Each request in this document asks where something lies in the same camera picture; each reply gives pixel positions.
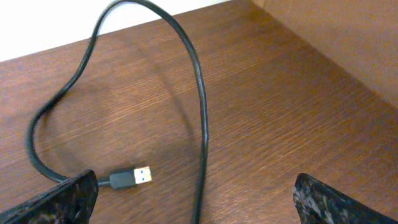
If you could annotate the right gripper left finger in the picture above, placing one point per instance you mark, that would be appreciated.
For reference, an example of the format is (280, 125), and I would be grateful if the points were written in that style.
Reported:
(71, 201)

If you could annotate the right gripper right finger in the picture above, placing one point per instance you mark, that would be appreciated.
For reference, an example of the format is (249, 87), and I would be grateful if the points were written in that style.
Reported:
(318, 203)

